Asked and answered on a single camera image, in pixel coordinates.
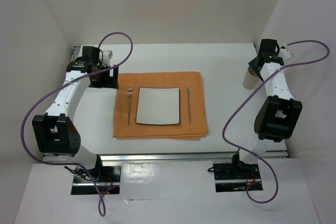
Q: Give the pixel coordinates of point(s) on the square white plate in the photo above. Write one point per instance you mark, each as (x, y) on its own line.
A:
(158, 106)

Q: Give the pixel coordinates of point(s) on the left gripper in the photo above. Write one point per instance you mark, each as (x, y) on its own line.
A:
(109, 82)

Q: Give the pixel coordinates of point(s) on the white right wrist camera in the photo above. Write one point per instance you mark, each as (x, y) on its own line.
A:
(285, 54)

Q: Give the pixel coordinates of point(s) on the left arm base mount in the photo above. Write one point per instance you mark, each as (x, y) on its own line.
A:
(108, 181)

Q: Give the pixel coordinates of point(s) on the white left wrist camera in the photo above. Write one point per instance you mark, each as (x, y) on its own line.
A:
(106, 57)

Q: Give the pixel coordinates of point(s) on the aluminium table edge rail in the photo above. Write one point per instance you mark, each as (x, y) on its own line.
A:
(212, 156)

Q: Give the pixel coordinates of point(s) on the aluminium left side rail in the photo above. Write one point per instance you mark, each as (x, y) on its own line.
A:
(74, 56)

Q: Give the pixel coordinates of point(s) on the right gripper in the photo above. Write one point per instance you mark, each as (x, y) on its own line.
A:
(252, 62)

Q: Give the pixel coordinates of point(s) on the beige paper cup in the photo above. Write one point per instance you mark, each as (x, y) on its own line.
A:
(250, 79)

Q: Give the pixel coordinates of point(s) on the silver knife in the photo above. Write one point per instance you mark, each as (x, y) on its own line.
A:
(189, 105)

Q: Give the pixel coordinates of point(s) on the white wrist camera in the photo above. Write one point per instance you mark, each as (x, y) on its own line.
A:
(106, 57)
(285, 54)

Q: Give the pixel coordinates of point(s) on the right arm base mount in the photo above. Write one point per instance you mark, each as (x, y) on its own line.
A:
(228, 179)

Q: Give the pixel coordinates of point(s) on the orange cloth placemat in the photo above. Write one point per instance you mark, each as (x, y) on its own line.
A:
(180, 80)

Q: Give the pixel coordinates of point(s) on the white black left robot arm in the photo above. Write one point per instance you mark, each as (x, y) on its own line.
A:
(55, 131)

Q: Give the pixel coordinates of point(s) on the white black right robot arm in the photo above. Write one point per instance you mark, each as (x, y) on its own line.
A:
(274, 122)

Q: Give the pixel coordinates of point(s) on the silver fork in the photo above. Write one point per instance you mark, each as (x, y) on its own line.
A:
(130, 94)

